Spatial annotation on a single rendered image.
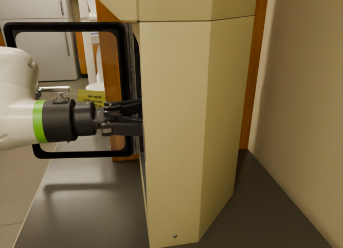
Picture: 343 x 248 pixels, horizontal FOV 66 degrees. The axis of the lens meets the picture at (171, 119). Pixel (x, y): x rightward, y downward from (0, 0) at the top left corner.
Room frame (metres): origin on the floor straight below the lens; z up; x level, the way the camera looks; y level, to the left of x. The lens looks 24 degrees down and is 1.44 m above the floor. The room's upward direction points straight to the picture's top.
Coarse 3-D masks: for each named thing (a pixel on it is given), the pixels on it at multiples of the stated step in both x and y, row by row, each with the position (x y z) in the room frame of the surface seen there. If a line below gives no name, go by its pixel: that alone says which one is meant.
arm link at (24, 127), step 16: (0, 96) 0.50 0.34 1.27; (16, 96) 0.51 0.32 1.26; (32, 96) 0.55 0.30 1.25; (0, 112) 0.47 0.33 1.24; (16, 112) 0.48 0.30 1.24; (32, 112) 0.48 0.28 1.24; (0, 128) 0.45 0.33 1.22; (16, 128) 0.46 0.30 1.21; (32, 128) 0.47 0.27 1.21; (0, 144) 0.45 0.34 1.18; (16, 144) 0.47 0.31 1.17
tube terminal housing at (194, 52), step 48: (144, 0) 0.42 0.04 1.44; (192, 0) 0.43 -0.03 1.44; (240, 0) 0.52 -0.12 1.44; (144, 48) 0.42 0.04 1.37; (192, 48) 0.43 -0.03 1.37; (240, 48) 0.55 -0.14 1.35; (144, 96) 0.41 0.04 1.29; (192, 96) 0.43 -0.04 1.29; (240, 96) 0.57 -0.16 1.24; (192, 144) 0.43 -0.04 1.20; (144, 192) 0.52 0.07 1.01; (192, 192) 0.43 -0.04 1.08; (192, 240) 0.43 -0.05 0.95
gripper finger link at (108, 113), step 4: (104, 112) 0.52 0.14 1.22; (108, 112) 0.52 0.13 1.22; (112, 112) 0.53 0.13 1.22; (112, 116) 0.52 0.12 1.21; (116, 116) 0.51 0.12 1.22; (120, 116) 0.51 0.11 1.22; (124, 116) 0.52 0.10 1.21; (128, 116) 0.52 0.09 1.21; (120, 120) 0.51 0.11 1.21; (124, 120) 0.51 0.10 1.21; (128, 120) 0.51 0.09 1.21; (132, 120) 0.50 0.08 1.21; (136, 120) 0.50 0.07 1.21; (140, 120) 0.50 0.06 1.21; (112, 128) 0.52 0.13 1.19
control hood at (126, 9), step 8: (104, 0) 0.41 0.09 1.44; (112, 0) 0.41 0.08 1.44; (120, 0) 0.41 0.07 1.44; (128, 0) 0.41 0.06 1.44; (136, 0) 0.42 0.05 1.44; (112, 8) 0.41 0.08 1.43; (120, 8) 0.41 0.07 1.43; (128, 8) 0.41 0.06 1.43; (136, 8) 0.42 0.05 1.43; (120, 16) 0.41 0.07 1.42; (128, 16) 0.41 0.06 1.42; (136, 16) 0.41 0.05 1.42
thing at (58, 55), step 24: (24, 48) 0.70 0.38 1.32; (48, 48) 0.70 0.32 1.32; (72, 48) 0.71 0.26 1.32; (96, 48) 0.71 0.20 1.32; (48, 72) 0.70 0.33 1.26; (72, 72) 0.71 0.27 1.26; (96, 72) 0.71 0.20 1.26; (48, 96) 0.70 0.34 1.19; (72, 96) 0.71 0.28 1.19; (96, 96) 0.71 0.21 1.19; (120, 96) 0.71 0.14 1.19; (48, 144) 0.70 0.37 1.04; (72, 144) 0.71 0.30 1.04; (96, 144) 0.71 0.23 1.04; (120, 144) 0.71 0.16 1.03
